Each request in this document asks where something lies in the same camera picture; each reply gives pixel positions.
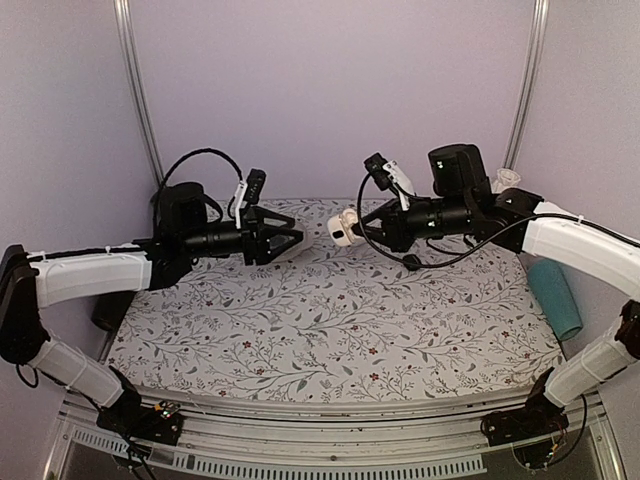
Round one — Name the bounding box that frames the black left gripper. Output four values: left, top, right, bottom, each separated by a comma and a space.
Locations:
182, 205, 304, 265

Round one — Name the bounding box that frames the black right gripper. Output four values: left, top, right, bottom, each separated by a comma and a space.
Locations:
352, 195, 473, 254

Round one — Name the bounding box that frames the white earbuds charging case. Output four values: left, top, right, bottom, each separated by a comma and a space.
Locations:
327, 208, 364, 247

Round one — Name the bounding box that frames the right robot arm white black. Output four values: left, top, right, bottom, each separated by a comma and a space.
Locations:
350, 144, 639, 446

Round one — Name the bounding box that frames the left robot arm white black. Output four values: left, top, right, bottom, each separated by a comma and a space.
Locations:
1, 182, 304, 446

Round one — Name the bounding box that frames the black earbud case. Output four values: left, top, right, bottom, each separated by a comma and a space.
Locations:
402, 254, 421, 271

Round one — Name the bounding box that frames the swirl patterned shallow plate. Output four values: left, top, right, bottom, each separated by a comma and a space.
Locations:
274, 224, 313, 263

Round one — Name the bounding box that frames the floral patterned table mat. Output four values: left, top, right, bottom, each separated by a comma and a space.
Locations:
107, 200, 564, 404

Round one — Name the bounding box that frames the white ribbed vase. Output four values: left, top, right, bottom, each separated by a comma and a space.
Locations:
491, 168, 521, 194

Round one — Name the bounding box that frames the teal cylinder roll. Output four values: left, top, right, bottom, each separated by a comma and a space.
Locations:
527, 259, 583, 341

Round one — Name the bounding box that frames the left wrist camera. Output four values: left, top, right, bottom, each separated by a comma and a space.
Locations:
244, 169, 267, 205

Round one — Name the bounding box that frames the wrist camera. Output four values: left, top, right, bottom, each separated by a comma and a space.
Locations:
244, 169, 267, 205
364, 153, 398, 194

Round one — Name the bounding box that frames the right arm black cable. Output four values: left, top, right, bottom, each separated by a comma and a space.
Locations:
356, 172, 586, 269

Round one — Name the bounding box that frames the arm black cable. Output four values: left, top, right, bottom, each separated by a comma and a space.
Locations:
152, 147, 246, 221
356, 172, 586, 269

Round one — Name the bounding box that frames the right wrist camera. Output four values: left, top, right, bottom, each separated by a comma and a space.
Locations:
364, 153, 398, 194

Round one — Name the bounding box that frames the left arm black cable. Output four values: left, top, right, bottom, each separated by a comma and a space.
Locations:
152, 147, 246, 221

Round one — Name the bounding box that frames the right aluminium frame post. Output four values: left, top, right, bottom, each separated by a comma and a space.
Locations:
503, 0, 550, 170

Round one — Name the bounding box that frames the aluminium frame post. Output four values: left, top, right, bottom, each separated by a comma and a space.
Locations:
113, 0, 164, 186
503, 0, 550, 170

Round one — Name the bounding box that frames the aluminium front rail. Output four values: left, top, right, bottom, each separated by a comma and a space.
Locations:
44, 388, 631, 479

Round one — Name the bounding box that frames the left aluminium frame post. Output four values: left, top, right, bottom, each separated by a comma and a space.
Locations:
113, 0, 164, 186

